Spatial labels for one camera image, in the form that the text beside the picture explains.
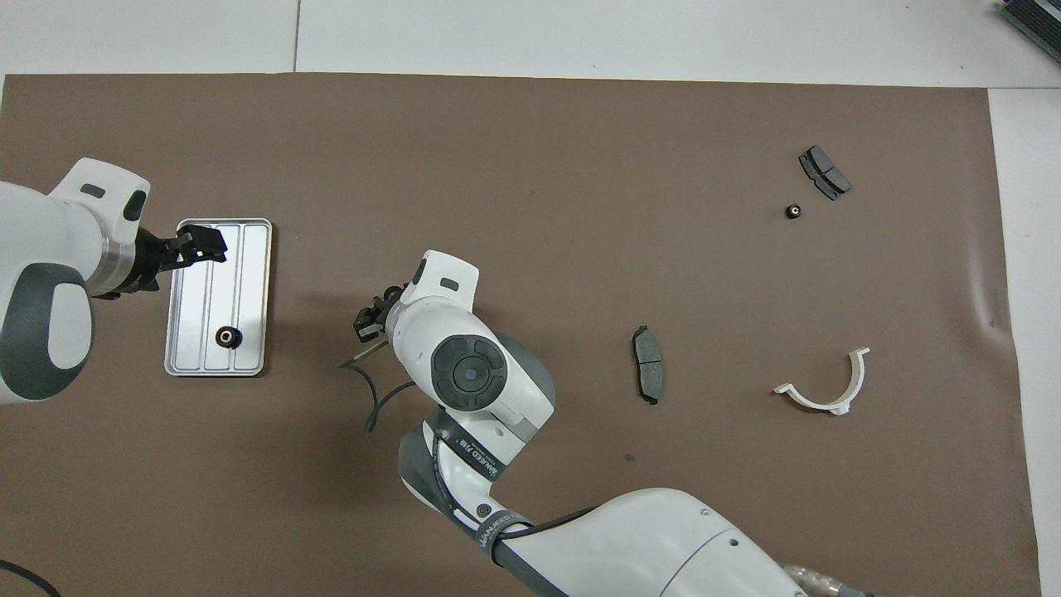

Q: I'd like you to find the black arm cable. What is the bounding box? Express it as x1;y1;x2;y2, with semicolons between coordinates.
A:
338;340;602;548
0;560;63;597

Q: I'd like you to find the brown table mat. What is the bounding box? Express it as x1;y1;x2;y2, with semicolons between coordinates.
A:
0;73;1042;597

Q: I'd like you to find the grooved dark grey brake pad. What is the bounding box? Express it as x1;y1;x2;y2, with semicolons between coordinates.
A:
798;145;853;201

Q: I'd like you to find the single dark grey brake pad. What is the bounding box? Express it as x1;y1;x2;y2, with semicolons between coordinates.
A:
632;324;666;405

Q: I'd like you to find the dark grey ridged device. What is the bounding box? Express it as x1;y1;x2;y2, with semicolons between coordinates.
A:
999;0;1061;66

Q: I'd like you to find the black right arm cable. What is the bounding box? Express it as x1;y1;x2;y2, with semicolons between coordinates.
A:
338;340;602;548

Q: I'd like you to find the white curved plastic bracket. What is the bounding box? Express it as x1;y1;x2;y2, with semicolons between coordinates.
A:
773;347;871;416

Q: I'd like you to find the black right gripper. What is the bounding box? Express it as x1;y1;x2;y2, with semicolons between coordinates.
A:
354;285;410;343

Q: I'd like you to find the silver metal tray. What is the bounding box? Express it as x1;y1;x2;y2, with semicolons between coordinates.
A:
163;217;274;377

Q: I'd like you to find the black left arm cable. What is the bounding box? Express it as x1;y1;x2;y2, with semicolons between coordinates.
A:
0;560;63;597

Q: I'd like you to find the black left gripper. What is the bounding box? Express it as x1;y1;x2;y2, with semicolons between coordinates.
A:
108;225;230;299

